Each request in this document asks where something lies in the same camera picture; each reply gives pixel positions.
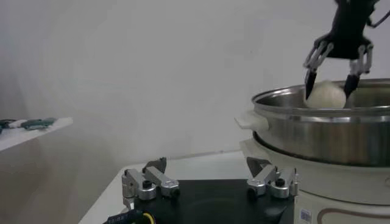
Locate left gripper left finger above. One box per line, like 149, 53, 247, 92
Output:
121, 157, 180, 201

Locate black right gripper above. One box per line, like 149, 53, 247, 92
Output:
303, 0, 380, 100

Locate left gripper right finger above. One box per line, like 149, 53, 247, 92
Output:
246, 156, 299, 199

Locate white steamed baozi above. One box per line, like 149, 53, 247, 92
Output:
303, 80, 347, 110

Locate stainless steel steamer basket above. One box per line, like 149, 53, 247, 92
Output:
234, 78, 390, 167

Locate white electric cooker base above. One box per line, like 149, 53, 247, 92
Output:
239, 138, 390, 224

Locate white side table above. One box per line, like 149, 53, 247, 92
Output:
0, 117, 74, 153

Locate green circuit board item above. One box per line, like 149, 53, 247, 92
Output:
21, 117, 58, 131

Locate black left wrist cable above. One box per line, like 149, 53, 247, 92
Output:
102, 209, 157, 224

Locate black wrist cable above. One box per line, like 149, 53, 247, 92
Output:
102, 209, 157, 224
366, 10, 390, 29

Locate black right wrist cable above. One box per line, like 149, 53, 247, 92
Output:
366, 10, 390, 29

